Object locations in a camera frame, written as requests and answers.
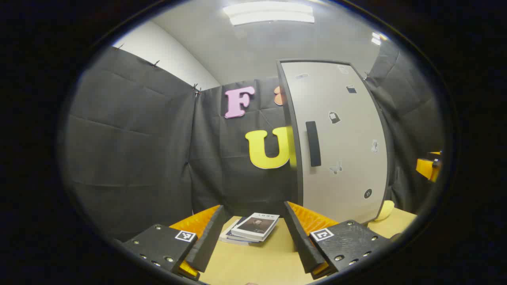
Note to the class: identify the blue and white book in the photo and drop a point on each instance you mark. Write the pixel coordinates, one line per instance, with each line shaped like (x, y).
(227, 236)

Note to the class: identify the white book with portrait cover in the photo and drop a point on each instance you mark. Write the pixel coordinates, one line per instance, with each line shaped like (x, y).
(253, 226)

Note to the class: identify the dark grey cabinet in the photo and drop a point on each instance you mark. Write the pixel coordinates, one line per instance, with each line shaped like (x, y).
(288, 118)

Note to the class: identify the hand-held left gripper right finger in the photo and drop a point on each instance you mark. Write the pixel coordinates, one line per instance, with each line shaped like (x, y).
(303, 245)

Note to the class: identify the pale yellow rounded object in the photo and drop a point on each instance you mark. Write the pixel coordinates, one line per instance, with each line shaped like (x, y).
(386, 209)

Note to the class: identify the black backdrop cloth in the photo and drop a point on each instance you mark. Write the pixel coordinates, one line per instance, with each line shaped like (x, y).
(130, 138)

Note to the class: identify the small ceiling light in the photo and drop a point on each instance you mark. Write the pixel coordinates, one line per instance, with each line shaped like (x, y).
(378, 38)

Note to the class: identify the light grey cabinet door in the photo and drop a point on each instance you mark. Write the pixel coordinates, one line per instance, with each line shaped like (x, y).
(356, 118)

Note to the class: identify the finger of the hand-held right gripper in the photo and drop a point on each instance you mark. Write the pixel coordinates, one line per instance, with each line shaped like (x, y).
(435, 153)
(427, 169)

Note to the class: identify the large ceiling light panel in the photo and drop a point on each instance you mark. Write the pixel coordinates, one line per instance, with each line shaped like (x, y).
(269, 14)

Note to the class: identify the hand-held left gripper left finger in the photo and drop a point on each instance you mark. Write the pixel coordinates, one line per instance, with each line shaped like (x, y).
(206, 245)

